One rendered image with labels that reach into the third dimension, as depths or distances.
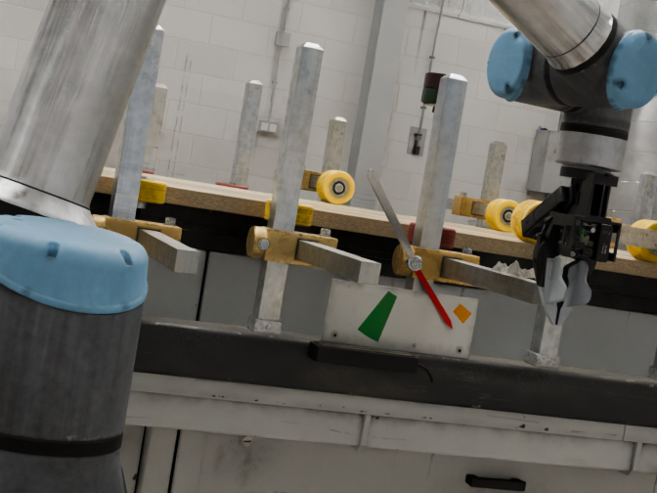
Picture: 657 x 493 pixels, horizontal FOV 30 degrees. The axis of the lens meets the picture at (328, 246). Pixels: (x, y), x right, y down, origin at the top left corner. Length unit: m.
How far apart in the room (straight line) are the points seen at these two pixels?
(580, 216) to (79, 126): 0.69
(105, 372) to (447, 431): 1.11
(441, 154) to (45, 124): 0.91
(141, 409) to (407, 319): 0.45
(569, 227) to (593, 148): 0.11
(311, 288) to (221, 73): 7.14
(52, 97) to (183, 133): 7.95
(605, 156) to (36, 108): 0.76
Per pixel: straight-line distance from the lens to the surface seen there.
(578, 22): 1.41
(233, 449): 2.23
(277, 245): 1.91
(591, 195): 1.63
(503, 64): 1.57
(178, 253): 1.58
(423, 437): 2.09
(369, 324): 1.97
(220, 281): 2.13
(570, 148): 1.64
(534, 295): 1.73
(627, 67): 1.45
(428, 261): 2.00
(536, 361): 2.11
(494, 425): 2.13
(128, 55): 1.26
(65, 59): 1.24
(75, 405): 1.06
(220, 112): 9.25
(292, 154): 1.91
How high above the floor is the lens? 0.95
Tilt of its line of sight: 3 degrees down
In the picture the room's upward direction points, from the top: 10 degrees clockwise
